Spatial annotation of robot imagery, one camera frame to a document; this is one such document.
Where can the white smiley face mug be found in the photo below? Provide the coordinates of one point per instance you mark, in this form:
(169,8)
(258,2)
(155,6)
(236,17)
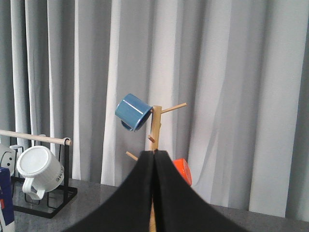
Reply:
(8,159)

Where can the orange enamel mug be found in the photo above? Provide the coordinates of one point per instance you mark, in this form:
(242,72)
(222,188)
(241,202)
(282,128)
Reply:
(183,168)

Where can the white ribbed mug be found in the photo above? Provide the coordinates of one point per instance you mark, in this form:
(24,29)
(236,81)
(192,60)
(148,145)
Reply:
(42,171)

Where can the blue white milk carton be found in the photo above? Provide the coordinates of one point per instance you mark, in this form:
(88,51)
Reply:
(7,223)

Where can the grey pleated curtain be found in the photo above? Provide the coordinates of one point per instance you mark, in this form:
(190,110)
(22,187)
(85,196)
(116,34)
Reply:
(242,67)

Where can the black wire mug rack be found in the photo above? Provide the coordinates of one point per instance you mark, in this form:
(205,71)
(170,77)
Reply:
(53,201)

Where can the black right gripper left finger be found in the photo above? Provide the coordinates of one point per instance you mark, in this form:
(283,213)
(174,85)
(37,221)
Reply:
(129,208)

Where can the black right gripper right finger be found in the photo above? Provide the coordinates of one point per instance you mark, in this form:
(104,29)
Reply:
(178,208)

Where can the wooden mug tree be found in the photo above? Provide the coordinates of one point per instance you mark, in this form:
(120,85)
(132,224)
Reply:
(154,142)

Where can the blue enamel mug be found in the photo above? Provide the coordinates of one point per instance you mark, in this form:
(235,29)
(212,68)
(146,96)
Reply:
(133,112)

